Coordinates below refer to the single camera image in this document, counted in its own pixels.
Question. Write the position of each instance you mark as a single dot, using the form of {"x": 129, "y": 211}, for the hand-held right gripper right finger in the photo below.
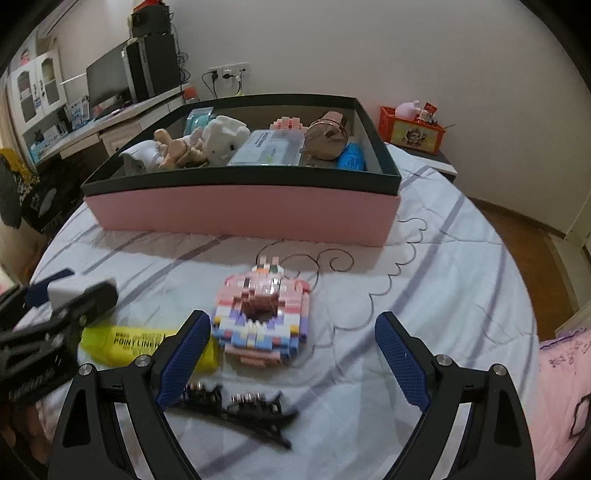
{"x": 401, "y": 360}

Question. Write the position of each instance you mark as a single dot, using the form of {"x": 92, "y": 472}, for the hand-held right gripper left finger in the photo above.
{"x": 184, "y": 360}

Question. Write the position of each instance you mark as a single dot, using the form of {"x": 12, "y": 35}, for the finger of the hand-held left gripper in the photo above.
{"x": 87, "y": 302}
{"x": 39, "y": 290}

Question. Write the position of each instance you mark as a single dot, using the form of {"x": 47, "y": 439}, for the white charger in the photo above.
{"x": 69, "y": 288}

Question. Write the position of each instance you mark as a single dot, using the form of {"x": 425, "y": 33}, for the yellow highlighter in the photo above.
{"x": 120, "y": 339}

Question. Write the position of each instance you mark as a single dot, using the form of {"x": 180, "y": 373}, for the pink block doughnut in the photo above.
{"x": 240, "y": 332}

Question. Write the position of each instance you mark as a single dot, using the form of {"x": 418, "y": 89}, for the pink box with black rim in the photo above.
{"x": 231, "y": 212}

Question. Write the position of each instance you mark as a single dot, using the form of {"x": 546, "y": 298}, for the white rounded device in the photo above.
{"x": 141, "y": 154}

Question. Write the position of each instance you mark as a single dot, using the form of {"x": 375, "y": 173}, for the small blonde doll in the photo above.
{"x": 182, "y": 150}

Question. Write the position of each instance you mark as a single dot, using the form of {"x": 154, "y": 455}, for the blue oblong case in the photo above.
{"x": 352, "y": 159}

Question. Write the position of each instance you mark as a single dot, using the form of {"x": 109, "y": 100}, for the white plush elephant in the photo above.
{"x": 224, "y": 138}

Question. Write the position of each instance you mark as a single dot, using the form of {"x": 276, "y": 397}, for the teal tape dispenser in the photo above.
{"x": 199, "y": 120}

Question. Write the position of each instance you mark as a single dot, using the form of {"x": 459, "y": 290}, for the clear plastic case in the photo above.
{"x": 270, "y": 147}

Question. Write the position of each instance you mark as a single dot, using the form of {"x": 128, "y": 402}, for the rose gold cylinder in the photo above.
{"x": 325, "y": 136}

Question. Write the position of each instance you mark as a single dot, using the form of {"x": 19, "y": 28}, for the pink block figure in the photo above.
{"x": 287, "y": 124}

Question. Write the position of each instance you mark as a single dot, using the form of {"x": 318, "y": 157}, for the black hair clip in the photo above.
{"x": 201, "y": 394}
{"x": 258, "y": 415}

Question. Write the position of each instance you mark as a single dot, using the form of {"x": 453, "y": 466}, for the black office chair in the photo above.
{"x": 41, "y": 194}

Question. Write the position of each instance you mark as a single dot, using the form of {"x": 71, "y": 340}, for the pink printed cloth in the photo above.
{"x": 568, "y": 406}

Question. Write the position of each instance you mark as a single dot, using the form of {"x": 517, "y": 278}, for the blue card stand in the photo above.
{"x": 77, "y": 114}

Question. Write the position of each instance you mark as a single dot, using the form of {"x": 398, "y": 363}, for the white desk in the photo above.
{"x": 138, "y": 115}

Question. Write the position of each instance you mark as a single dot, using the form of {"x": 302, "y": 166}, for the black low cabinet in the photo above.
{"x": 438, "y": 161}

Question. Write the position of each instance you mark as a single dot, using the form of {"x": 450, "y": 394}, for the white glass-door cabinet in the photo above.
{"x": 37, "y": 87}

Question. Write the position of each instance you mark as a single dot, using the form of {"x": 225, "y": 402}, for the black computer monitor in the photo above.
{"x": 108, "y": 81}

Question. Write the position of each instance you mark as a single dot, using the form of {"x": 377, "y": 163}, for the red printed crate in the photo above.
{"x": 415, "y": 134}

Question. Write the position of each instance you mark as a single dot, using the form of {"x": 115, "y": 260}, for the bottle with red cap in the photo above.
{"x": 191, "y": 93}

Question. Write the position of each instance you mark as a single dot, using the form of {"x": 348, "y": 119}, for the black computer tower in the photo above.
{"x": 154, "y": 67}

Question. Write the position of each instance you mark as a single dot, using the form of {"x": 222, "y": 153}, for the pink plush toy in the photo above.
{"x": 412, "y": 110}

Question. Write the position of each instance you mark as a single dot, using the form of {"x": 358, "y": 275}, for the black speaker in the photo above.
{"x": 150, "y": 23}

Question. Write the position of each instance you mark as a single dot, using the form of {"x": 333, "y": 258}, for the wall power sockets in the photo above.
{"x": 230, "y": 71}

